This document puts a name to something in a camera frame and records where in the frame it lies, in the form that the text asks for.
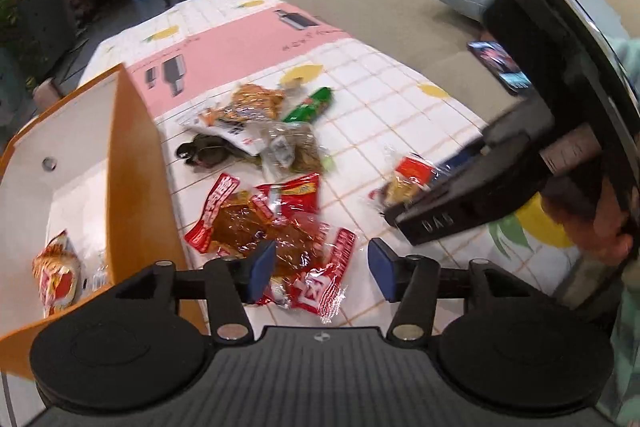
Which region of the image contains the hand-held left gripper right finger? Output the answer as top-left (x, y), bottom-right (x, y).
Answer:
top-left (368, 237), bottom-right (531, 343)

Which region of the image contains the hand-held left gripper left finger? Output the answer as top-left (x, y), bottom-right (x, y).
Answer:
top-left (115, 238), bottom-right (279, 342)

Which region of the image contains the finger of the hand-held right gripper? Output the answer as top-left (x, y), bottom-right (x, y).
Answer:
top-left (383, 141), bottom-right (494, 222)

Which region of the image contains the small red yellow bun packet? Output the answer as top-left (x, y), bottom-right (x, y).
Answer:
top-left (371, 146), bottom-right (443, 214)

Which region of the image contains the red packet with brown meat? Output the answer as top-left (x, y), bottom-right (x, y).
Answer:
top-left (184, 173), bottom-right (283, 259)
top-left (255, 222), bottom-right (357, 324)

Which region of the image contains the red header meat packet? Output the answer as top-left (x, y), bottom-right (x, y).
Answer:
top-left (254, 172), bottom-right (322, 217)

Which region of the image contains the dark green egg packet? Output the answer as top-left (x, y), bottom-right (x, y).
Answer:
top-left (174, 133), bottom-right (240, 168)

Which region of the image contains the green sausage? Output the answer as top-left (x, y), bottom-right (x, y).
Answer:
top-left (281, 86), bottom-right (334, 124)

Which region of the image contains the orange and white storage box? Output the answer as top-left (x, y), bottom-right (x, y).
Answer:
top-left (0, 63), bottom-right (208, 380)

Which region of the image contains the person's right hand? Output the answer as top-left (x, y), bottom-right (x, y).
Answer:
top-left (541, 178), bottom-right (637, 268)

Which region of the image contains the black smartphone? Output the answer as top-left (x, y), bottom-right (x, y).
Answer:
top-left (466, 38), bottom-right (533, 96)

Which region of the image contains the brown clear snack packet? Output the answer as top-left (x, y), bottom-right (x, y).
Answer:
top-left (259, 119), bottom-right (327, 176)

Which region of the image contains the white packet with red print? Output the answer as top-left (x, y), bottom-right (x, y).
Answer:
top-left (179, 106), bottom-right (263, 156)

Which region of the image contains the small clear packet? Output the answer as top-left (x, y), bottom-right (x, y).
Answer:
top-left (80, 249), bottom-right (114, 303)

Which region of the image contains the beige sofa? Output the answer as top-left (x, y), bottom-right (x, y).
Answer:
top-left (247, 0), bottom-right (640, 303)

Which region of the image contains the orange red snack packet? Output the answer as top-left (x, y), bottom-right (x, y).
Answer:
top-left (31, 230), bottom-right (84, 319)

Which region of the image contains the pink and white printed tablecloth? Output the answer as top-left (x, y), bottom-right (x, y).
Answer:
top-left (75, 0), bottom-right (593, 333)

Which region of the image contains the person's teal patterned clothing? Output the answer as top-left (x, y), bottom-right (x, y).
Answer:
top-left (597, 257), bottom-right (640, 427)

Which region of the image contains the dark cabinet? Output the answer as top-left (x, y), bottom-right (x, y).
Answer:
top-left (21, 0), bottom-right (85, 78)

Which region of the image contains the green potted plant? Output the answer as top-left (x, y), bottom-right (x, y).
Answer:
top-left (0, 0), bottom-right (58, 55)

